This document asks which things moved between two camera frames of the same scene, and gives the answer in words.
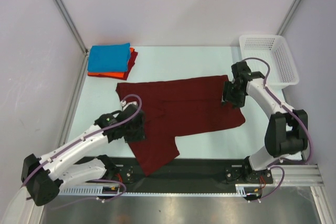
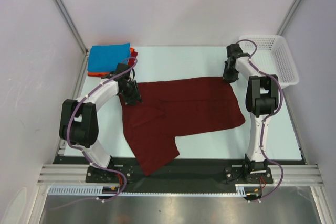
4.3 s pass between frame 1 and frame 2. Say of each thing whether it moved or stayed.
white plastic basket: stayed
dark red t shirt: stayed
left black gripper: moved
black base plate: stayed
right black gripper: moved
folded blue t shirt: stayed
